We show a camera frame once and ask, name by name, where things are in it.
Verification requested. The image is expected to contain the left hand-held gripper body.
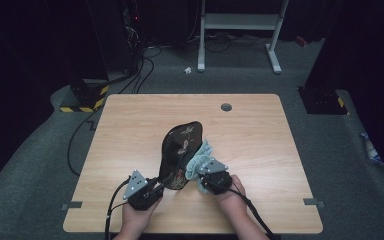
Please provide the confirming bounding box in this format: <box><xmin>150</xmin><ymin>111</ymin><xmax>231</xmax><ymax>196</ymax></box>
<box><xmin>122</xmin><ymin>169</ymin><xmax>163</xmax><ymax>212</ymax></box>

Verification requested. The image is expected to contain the dark equipment rack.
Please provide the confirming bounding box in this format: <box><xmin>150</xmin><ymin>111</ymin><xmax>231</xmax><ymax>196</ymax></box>
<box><xmin>119</xmin><ymin>0</ymin><xmax>148</xmax><ymax>76</ymax></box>

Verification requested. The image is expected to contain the person's right hand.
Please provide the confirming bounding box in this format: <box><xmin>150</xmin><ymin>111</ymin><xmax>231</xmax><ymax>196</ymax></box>
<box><xmin>212</xmin><ymin>174</ymin><xmax>248</xmax><ymax>219</ymax></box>

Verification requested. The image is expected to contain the small red object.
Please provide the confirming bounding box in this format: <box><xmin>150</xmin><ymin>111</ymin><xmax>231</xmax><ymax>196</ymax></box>
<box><xmin>294</xmin><ymin>34</ymin><xmax>310</xmax><ymax>48</ymax></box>

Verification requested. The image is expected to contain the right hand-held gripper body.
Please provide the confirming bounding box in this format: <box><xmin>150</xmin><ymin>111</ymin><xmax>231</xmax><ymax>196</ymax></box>
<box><xmin>197</xmin><ymin>157</ymin><xmax>234</xmax><ymax>196</ymax></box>

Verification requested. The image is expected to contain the white metal stand frame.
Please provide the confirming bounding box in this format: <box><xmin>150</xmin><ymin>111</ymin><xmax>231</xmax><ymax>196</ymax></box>
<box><xmin>197</xmin><ymin>0</ymin><xmax>290</xmax><ymax>75</ymax></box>

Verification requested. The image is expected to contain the light blue striped cloth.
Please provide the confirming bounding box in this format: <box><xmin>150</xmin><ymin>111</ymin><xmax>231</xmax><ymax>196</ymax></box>
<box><xmin>184</xmin><ymin>138</ymin><xmax>215</xmax><ymax>195</ymax></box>

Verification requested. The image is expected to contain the blue white packet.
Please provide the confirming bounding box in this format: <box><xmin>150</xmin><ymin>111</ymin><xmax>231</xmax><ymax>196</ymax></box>
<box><xmin>359</xmin><ymin>131</ymin><xmax>384</xmax><ymax>166</ymax></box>

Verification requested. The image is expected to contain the grey tape strip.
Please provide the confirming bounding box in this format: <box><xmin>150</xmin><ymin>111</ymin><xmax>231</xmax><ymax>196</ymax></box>
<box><xmin>60</xmin><ymin>201</ymin><xmax>84</xmax><ymax>212</ymax></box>
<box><xmin>302</xmin><ymin>197</ymin><xmax>326</xmax><ymax>207</ymax></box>

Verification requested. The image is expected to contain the hand-held gripper cable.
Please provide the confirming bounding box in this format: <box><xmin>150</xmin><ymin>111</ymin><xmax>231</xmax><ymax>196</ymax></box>
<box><xmin>103</xmin><ymin>177</ymin><xmax>132</xmax><ymax>240</ymax></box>
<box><xmin>227</xmin><ymin>187</ymin><xmax>276</xmax><ymax>240</ymax></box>

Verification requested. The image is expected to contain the left hand-held gripper cable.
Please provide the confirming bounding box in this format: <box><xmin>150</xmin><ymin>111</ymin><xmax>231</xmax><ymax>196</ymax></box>
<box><xmin>103</xmin><ymin>177</ymin><xmax>132</xmax><ymax>240</ymax></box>

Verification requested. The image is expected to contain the black cable tangle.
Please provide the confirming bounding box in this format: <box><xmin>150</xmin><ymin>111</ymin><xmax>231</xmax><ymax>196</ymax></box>
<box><xmin>187</xmin><ymin>30</ymin><xmax>272</xmax><ymax>54</ymax></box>

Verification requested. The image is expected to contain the black yellow striped base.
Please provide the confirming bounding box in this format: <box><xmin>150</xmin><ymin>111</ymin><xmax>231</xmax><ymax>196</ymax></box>
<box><xmin>297</xmin><ymin>86</ymin><xmax>350</xmax><ymax>116</ymax></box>
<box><xmin>59</xmin><ymin>78</ymin><xmax>110</xmax><ymax>113</ymax></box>

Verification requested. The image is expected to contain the right hand-held gripper cable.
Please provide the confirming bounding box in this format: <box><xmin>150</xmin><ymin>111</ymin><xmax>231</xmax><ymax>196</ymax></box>
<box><xmin>227</xmin><ymin>187</ymin><xmax>276</xmax><ymax>240</ymax></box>

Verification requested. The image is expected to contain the black floral lacquer tray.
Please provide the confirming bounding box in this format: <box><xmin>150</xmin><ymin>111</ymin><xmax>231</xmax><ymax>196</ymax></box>
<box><xmin>158</xmin><ymin>120</ymin><xmax>204</xmax><ymax>191</ymax></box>

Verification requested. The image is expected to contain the black floor cable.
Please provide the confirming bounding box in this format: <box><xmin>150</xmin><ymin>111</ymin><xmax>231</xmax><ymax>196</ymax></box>
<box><xmin>66</xmin><ymin>66</ymin><xmax>138</xmax><ymax>177</ymax></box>
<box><xmin>135</xmin><ymin>46</ymin><xmax>164</xmax><ymax>95</ymax></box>

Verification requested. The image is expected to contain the person's left hand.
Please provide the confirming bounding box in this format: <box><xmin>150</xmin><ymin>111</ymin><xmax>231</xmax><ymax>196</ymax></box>
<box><xmin>121</xmin><ymin>195</ymin><xmax>163</xmax><ymax>236</ymax></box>

